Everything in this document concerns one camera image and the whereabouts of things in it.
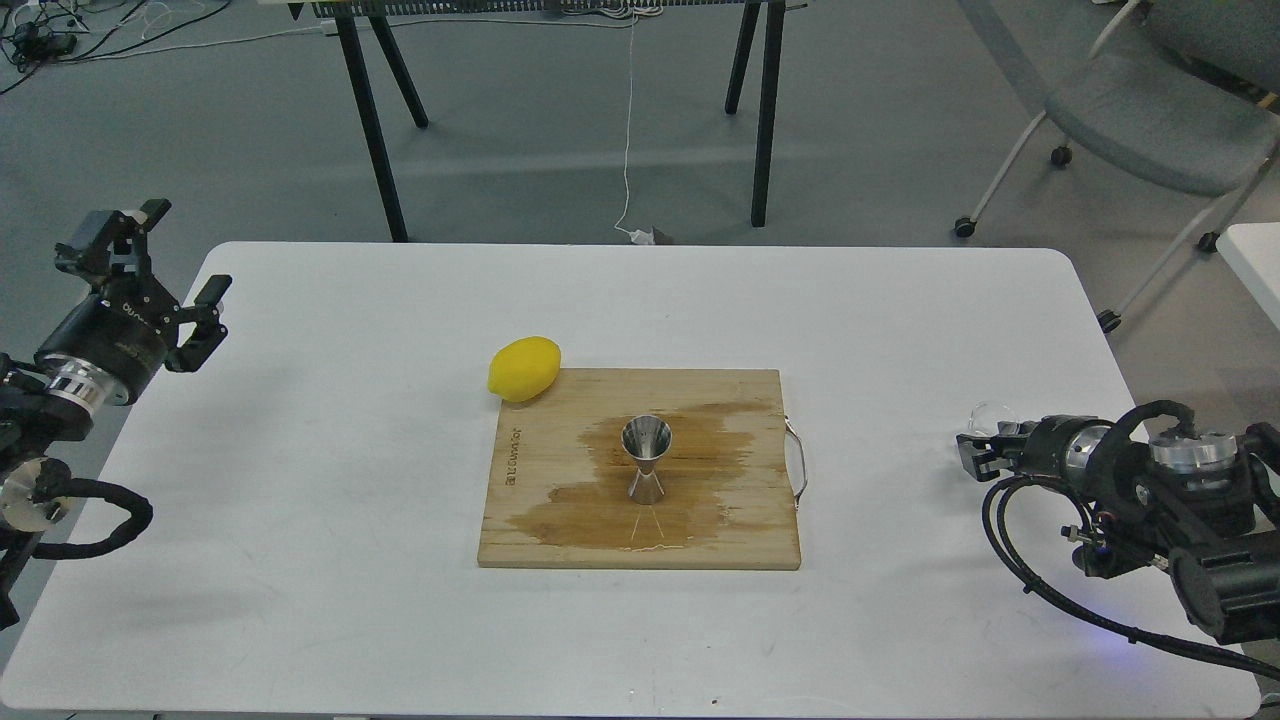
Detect steel jigger measuring cup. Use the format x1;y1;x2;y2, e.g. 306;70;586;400
620;415;673;505

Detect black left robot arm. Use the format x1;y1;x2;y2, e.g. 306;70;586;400
1;199;232;628

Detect yellow lemon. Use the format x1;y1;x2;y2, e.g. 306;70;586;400
486;336;562;404

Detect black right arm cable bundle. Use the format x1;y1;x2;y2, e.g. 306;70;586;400
980;474;1280;683

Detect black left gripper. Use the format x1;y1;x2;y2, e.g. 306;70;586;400
35;199;233;405

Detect black-legged background table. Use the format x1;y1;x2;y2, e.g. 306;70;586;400
285;0;809;243

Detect grey office chair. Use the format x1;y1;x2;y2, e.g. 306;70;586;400
952;0;1280;333

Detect black floor cables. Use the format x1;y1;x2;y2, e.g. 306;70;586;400
0;0;230;94

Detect wooden cutting board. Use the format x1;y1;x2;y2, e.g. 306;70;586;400
477;368;803;571

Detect white hanging cable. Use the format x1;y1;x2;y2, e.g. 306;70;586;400
614;18;660;243

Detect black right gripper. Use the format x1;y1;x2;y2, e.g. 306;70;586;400
956;416;1114;492

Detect clear glass cup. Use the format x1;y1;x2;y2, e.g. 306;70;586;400
966;401;1021;437

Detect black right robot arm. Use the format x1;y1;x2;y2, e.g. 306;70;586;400
956;401;1277;644

